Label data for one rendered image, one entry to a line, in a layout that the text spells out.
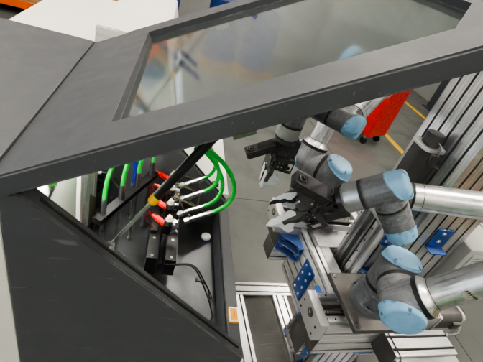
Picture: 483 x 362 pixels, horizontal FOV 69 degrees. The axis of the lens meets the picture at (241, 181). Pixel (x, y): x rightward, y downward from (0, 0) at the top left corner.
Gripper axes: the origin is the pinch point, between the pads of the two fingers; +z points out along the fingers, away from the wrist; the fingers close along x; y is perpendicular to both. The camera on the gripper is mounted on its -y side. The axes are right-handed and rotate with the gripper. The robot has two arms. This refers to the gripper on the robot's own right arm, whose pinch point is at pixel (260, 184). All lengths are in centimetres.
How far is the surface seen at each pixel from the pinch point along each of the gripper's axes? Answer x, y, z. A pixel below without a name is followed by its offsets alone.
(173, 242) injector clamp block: -8.9, -25.4, 24.8
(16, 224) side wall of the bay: -47, -58, -15
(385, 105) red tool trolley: 308, 237, 59
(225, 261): -12.3, -6.0, 27.7
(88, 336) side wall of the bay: -47, -45, 21
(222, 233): 1.7, -6.3, 27.7
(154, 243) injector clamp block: -10.6, -31.7, 24.8
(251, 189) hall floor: 162, 55, 123
